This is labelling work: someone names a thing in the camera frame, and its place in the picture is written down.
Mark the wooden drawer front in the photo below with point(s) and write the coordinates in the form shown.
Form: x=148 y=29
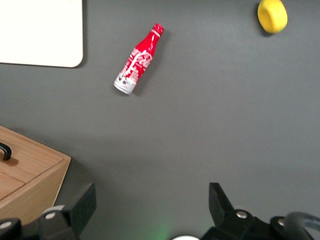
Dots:
x=37 y=157
x=10 y=186

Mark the small red can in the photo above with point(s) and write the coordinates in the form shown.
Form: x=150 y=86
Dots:
x=140 y=56

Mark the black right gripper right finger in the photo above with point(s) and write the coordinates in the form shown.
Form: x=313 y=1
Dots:
x=222 y=212

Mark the yellow lemon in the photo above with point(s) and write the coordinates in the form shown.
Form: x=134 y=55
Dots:
x=273 y=17

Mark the beige plastic tray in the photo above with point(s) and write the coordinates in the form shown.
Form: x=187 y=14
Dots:
x=37 y=30

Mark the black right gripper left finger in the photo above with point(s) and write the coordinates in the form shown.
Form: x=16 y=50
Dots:
x=80 y=207

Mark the wooden drawer cabinet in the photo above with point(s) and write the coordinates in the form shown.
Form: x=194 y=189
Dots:
x=37 y=180

